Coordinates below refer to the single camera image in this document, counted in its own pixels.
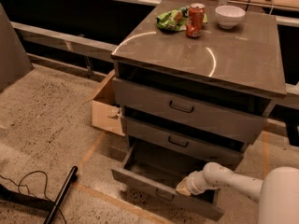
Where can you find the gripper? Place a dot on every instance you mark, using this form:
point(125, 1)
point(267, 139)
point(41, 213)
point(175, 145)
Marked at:
point(193, 183)

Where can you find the grey bottom drawer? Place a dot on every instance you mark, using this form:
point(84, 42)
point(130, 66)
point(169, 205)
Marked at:
point(157, 171)

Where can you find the grey drawer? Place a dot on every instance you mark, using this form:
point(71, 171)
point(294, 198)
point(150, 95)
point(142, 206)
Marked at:
point(204, 116)
point(157, 171)
point(181, 143)

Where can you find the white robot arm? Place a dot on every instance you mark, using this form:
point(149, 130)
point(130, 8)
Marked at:
point(277, 195)

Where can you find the grey middle drawer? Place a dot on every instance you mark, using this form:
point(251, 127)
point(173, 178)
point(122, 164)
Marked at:
point(181, 143)

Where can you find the grey top drawer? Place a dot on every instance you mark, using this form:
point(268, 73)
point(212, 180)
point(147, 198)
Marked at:
point(204, 116)

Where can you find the grey drawer cabinet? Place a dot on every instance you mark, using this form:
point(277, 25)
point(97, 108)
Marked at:
point(238, 68)

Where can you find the cardboard box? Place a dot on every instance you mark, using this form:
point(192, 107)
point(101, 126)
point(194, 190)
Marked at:
point(105, 113)

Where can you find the green chip bag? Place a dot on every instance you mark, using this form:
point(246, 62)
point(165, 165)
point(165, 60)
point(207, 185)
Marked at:
point(173, 20)

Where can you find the orange soda can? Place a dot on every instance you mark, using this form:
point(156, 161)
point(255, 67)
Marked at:
point(196, 14)

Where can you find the white bowl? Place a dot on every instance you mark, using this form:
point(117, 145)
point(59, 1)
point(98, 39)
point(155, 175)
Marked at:
point(229, 16)

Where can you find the black metal stand leg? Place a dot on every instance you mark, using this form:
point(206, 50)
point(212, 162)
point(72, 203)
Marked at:
point(47, 205)

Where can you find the grey panel at left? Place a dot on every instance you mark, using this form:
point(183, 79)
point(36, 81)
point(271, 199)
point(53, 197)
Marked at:
point(14, 61)

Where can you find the grey metal rail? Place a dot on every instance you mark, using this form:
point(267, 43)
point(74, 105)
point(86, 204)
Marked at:
point(72, 43)

